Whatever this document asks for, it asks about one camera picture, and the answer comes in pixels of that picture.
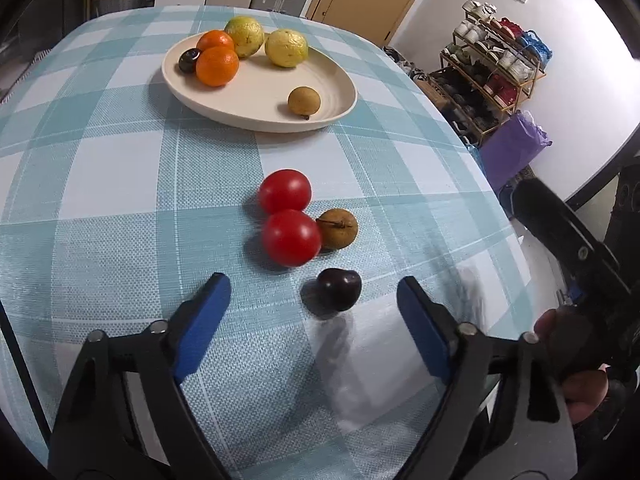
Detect brown cardboard box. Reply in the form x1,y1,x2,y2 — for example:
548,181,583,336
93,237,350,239
420,75,461,111

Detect red tomato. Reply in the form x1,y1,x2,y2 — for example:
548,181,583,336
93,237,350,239
261,209,322,268
258,169,313,215

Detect dark purple plum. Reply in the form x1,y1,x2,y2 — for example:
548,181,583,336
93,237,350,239
178,48,202,74
316,268,362,312

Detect rows of assorted shoes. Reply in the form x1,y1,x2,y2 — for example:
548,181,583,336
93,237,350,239
442,0,553,131

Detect teal checked tablecloth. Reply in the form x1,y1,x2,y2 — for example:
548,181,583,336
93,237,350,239
0,5,533,480

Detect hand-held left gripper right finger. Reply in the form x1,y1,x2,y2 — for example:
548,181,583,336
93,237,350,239
396,275,578,480

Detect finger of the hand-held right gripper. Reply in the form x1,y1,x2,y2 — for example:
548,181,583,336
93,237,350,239
511,178,621,306

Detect purple plastic bag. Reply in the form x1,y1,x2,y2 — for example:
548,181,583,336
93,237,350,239
480,110,553,201

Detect cream round plate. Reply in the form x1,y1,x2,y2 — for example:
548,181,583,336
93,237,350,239
161,27,358,134

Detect brown longan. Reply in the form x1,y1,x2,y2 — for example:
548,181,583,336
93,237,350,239
316,208,359,251
287,86,321,121

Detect orange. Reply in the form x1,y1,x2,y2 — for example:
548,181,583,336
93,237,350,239
196,30,236,54
195,46,240,87

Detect green-yellow guava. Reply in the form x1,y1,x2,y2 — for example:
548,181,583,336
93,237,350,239
223,16,265,59

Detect person's right hand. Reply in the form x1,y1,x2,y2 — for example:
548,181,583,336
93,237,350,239
533,307,612,427

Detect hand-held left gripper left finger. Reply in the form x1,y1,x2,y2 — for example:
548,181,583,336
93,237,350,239
47,272,233,480

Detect pile of sneakers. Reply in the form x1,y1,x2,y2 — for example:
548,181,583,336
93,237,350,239
382,45,431,81

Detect yellow guava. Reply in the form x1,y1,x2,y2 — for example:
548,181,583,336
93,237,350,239
264,29,309,68

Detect wooden shoe rack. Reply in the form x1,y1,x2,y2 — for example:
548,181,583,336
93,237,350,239
440,0,553,136

